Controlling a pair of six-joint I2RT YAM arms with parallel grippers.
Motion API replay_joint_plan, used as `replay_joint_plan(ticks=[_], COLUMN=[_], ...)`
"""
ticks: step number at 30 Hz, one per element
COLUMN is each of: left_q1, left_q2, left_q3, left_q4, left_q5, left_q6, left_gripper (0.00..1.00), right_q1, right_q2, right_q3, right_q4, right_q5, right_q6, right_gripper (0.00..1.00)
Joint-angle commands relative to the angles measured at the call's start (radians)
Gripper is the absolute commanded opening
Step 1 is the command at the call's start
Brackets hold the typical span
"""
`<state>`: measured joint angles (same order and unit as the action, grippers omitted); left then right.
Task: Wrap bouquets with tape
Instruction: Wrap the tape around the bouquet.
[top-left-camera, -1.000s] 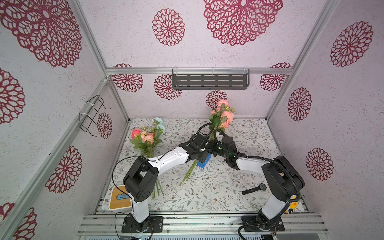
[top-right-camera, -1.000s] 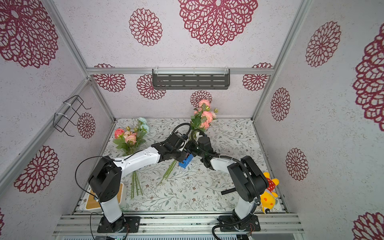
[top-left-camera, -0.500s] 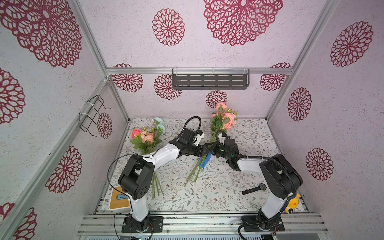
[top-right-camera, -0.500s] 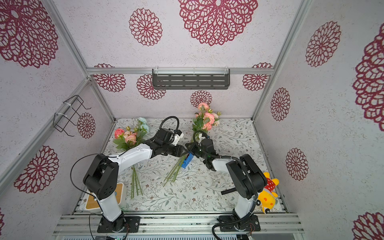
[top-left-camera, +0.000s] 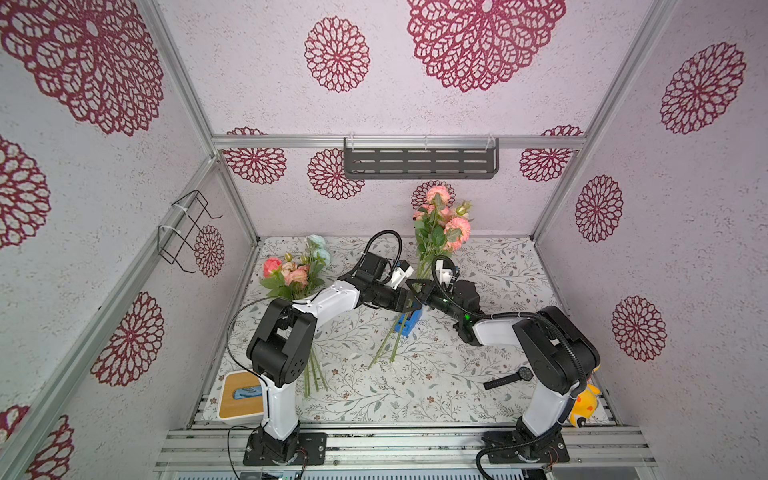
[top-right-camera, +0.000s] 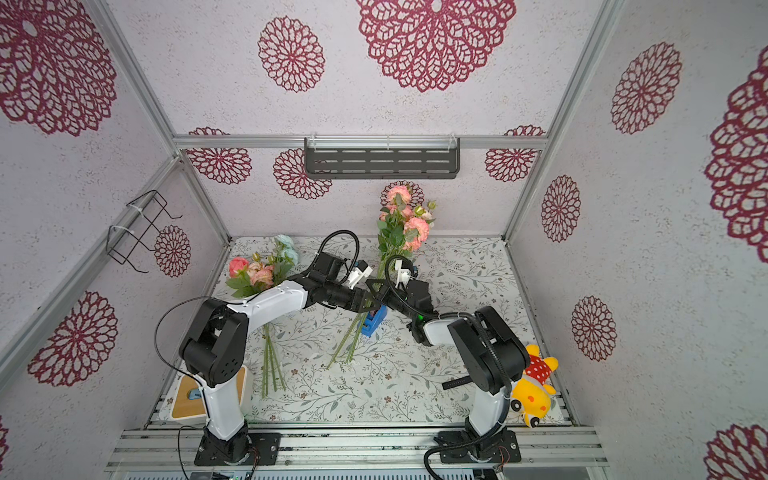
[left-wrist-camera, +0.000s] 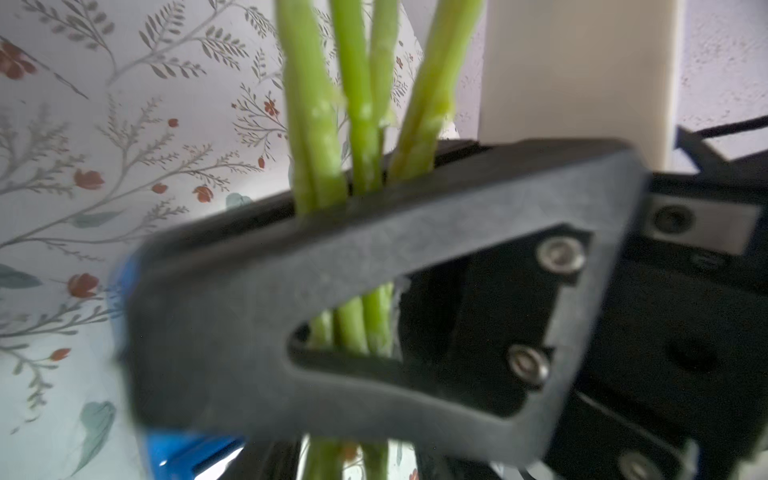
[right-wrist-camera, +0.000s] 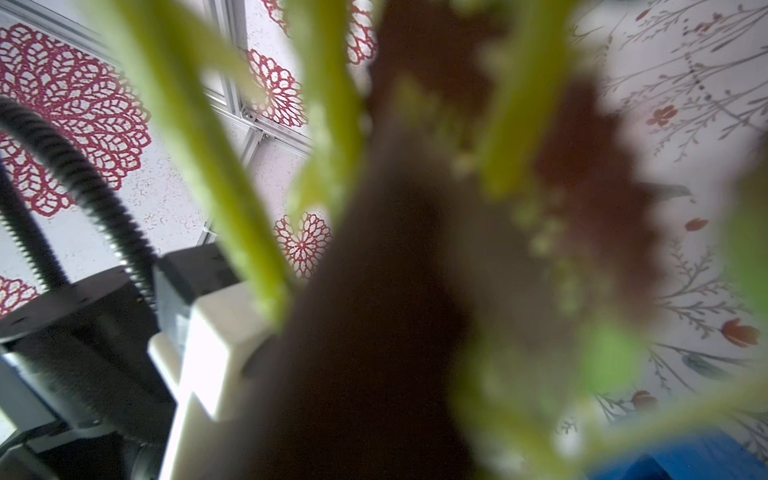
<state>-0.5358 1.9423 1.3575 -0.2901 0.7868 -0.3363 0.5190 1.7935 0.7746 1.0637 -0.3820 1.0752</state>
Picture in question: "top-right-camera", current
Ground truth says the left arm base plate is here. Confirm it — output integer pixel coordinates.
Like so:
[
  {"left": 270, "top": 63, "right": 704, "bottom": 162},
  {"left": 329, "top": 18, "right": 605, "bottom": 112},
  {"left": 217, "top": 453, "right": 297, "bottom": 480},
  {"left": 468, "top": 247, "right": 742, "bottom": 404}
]
[{"left": 193, "top": 432, "right": 282, "bottom": 467}]

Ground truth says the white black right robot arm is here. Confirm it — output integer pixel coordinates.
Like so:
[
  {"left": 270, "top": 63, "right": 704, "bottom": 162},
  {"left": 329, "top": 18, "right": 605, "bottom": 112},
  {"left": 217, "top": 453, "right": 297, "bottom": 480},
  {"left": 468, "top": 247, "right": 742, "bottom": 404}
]
[{"left": 366, "top": 278, "right": 530, "bottom": 439}]

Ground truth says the yellow plush bear toy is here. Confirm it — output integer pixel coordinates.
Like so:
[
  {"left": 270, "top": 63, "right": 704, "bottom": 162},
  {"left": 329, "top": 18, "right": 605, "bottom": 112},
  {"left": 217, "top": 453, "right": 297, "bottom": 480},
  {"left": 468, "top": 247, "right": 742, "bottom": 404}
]
[{"left": 510, "top": 344, "right": 559, "bottom": 428}]

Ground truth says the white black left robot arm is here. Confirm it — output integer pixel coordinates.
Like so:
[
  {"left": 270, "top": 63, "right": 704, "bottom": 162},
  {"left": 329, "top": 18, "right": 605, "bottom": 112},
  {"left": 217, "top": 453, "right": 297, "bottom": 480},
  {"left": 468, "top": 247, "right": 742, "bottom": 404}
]
[{"left": 179, "top": 275, "right": 373, "bottom": 442}]

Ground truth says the grey wall shelf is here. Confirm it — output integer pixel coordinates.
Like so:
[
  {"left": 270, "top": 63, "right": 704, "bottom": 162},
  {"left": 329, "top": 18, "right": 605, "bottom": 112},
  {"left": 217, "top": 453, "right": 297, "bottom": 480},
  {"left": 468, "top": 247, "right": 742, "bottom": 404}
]
[{"left": 304, "top": 137, "right": 461, "bottom": 180}]

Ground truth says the black round knob tool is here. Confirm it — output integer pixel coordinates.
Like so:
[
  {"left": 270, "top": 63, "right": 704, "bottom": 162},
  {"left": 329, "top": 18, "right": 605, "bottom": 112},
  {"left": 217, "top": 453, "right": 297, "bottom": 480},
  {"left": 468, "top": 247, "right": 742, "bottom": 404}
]
[{"left": 441, "top": 376, "right": 472, "bottom": 390}]

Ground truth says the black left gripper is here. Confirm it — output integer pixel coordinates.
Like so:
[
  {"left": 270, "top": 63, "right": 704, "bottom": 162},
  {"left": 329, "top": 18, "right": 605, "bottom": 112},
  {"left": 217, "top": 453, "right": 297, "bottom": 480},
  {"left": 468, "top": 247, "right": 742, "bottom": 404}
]
[{"left": 326, "top": 282, "right": 383, "bottom": 313}]

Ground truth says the black wire wall rack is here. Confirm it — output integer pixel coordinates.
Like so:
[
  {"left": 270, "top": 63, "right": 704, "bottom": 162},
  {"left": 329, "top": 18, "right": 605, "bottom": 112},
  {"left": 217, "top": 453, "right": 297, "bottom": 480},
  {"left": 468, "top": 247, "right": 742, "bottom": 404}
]
[{"left": 104, "top": 189, "right": 182, "bottom": 274}]

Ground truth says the mixed pastel flower bouquet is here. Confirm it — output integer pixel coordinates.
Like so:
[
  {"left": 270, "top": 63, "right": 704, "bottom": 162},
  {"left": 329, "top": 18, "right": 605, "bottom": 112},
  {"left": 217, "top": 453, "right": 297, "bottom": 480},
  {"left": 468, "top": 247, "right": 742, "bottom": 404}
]
[{"left": 226, "top": 235, "right": 299, "bottom": 399}]

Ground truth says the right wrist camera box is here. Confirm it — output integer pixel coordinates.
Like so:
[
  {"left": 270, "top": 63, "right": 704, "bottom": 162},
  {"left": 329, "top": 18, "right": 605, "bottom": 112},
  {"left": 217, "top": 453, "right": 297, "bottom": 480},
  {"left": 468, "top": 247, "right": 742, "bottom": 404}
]
[{"left": 392, "top": 267, "right": 430, "bottom": 300}]

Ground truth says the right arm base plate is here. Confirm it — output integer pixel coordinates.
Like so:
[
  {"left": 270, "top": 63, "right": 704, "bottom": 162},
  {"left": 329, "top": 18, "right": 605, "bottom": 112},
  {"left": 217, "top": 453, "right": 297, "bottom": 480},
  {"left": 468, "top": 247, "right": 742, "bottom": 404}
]
[{"left": 434, "top": 428, "right": 522, "bottom": 464}]

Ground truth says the wooden lid tissue box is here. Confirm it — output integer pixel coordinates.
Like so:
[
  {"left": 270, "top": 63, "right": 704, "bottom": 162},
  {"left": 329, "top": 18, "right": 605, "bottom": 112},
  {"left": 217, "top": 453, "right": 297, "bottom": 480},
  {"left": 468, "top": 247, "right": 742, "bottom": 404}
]
[{"left": 160, "top": 366, "right": 253, "bottom": 426}]

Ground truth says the pink rose bouquet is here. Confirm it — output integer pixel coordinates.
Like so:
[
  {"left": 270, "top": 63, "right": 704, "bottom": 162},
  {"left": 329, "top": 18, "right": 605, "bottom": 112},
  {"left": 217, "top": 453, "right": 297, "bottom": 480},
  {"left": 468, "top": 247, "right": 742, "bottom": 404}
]
[{"left": 330, "top": 185, "right": 435, "bottom": 364}]

